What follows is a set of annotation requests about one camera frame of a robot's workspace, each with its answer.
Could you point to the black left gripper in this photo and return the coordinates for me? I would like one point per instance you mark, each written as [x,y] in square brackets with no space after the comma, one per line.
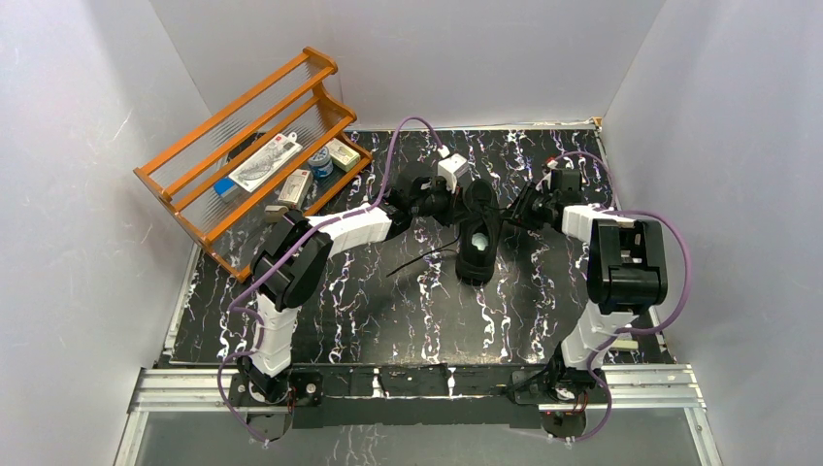
[447,202]

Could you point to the small green white box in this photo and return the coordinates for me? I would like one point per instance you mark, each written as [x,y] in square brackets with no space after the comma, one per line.
[342,155]

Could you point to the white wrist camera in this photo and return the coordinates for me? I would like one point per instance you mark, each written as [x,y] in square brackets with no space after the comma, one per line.
[548,167]
[451,166]

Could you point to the beige rectangular box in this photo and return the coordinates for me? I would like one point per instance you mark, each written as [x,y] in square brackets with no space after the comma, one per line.
[295,189]

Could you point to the white ruler set package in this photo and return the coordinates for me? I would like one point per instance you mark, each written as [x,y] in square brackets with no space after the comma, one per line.
[265,162]

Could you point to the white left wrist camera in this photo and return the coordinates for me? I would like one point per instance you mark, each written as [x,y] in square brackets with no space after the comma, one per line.
[451,166]

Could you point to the beige plastic clip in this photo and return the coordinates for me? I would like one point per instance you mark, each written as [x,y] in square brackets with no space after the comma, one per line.
[626,345]

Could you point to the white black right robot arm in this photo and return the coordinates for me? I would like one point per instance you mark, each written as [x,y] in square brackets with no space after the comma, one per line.
[626,275]

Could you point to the small grey block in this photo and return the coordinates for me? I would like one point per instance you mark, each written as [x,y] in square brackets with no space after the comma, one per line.
[274,213]

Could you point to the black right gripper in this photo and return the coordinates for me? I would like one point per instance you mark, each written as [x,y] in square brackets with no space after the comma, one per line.
[516,212]

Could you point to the blue eraser block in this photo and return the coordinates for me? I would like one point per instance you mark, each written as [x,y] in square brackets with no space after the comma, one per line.
[226,190]

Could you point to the aluminium frame rail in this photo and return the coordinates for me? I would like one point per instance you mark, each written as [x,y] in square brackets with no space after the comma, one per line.
[639,386]

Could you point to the orange wooden shelf rack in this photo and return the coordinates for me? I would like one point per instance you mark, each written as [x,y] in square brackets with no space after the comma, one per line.
[292,101]

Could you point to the blue tape roll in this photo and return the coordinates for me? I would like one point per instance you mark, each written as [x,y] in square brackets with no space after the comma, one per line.
[321,163]

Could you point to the black mesh shoe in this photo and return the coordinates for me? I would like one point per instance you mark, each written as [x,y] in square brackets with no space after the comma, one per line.
[479,233]

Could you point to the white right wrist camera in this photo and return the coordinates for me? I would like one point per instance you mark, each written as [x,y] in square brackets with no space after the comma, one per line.
[548,167]

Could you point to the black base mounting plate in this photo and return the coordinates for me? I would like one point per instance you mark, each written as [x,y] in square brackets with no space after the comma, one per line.
[515,405]

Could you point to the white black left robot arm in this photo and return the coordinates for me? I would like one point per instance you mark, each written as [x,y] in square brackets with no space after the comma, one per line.
[290,267]

